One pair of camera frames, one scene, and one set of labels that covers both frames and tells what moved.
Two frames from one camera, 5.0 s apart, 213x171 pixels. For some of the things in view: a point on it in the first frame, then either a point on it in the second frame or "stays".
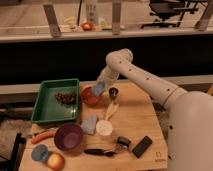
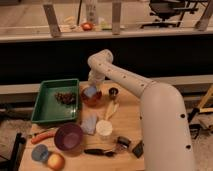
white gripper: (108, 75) -> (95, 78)
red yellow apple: (56, 161) stays
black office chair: (170, 11) stays
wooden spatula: (110, 110) stays
